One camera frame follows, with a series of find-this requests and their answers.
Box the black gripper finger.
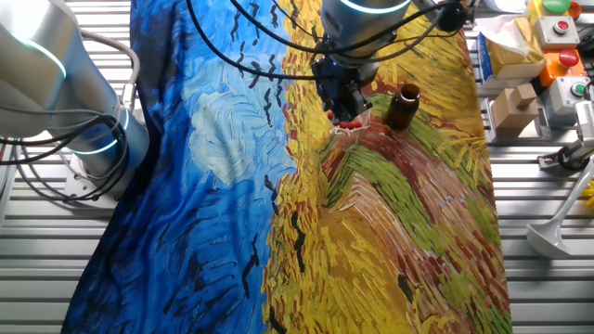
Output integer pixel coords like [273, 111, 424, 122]
[322, 96, 347, 122]
[345, 90, 374, 122]

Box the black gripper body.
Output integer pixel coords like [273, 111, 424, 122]
[309, 54, 375, 102]

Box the clear dropper beaker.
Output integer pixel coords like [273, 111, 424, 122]
[325, 109, 372, 150]

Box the brown glass bottle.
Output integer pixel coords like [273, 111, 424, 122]
[383, 83, 422, 132]

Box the painted wheatfield print cloth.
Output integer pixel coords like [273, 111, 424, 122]
[59, 0, 514, 334]

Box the small cardboard box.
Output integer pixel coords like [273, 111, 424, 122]
[490, 87, 539, 132]

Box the tissue paper pack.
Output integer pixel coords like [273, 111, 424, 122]
[476, 13, 548, 90]

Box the small wooden block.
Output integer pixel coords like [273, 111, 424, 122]
[510, 83, 539, 109]

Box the orange box red button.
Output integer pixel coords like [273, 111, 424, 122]
[537, 48, 588, 89]

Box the grey box green button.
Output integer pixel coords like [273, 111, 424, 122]
[541, 76, 591, 116]

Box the grey box red button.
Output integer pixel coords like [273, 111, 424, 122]
[532, 16, 582, 52]

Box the yellow box green button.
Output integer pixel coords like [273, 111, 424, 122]
[528, 0, 573, 20]

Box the silver bracket with black connector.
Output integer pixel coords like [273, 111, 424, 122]
[410, 0, 470, 33]

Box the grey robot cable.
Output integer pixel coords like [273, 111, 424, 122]
[77, 28, 142, 115]

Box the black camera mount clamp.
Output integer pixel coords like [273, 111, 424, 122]
[536, 137, 594, 173]

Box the silver depth camera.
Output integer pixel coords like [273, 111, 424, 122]
[574, 99, 594, 143]

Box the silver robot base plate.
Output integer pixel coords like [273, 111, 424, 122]
[61, 152, 123, 211]

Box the black base cable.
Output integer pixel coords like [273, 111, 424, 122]
[0, 109, 132, 204]

